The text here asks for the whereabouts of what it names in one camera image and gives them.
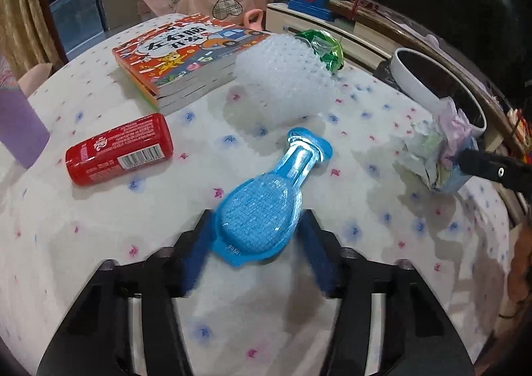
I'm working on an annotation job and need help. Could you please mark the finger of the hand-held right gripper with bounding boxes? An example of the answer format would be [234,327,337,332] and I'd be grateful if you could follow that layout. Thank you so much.
[455,147,532,194]

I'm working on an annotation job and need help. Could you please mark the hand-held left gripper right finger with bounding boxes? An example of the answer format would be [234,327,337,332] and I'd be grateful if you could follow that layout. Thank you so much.
[297,209,476,376]

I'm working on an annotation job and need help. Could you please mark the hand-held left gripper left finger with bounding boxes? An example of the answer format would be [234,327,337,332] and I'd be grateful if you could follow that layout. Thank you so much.
[37,209,214,376]

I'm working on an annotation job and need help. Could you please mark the pastel wrappers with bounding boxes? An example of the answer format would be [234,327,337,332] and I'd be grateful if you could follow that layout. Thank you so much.
[401,95,478,194]

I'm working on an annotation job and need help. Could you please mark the blue blister pack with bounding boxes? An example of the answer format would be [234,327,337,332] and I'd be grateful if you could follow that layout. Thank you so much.
[212,127,334,268]

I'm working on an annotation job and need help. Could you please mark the white bowl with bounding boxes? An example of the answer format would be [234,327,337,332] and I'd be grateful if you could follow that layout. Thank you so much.
[391,48,487,140]

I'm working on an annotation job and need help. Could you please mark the black bin liner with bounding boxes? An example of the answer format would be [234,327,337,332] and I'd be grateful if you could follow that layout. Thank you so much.
[373,53,483,127]

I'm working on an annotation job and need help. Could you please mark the red can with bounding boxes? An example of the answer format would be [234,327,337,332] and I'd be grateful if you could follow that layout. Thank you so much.
[65,112,174,188]

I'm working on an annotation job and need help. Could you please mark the clear bubble wrap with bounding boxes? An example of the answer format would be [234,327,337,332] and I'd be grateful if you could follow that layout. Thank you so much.
[235,36,336,127]

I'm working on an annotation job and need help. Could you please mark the green foil wrapper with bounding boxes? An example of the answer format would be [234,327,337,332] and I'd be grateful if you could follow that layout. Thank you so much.
[294,28,345,74]

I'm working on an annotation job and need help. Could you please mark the stack of children's books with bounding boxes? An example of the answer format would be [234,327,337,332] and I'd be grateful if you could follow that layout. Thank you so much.
[111,14,273,116]

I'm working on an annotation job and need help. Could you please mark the purple bottle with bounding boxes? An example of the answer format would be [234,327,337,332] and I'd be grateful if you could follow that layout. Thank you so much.
[0,68,51,170]

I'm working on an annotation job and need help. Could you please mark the pink sofa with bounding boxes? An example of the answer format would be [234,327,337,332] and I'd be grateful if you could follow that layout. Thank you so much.
[19,62,55,96]

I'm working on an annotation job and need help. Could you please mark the blue toy machine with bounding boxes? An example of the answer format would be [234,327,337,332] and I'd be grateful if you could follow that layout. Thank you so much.
[288,0,337,21]

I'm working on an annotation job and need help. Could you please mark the pink kettlebell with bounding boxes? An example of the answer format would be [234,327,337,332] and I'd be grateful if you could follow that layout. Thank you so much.
[244,8,267,30]

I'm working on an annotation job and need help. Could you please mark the gold patterned curtain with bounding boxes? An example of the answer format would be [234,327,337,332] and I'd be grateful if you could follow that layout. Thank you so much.
[0,0,69,77]

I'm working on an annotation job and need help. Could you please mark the wooden framed glass door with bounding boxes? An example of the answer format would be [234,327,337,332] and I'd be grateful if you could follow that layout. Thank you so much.
[31,0,106,65]

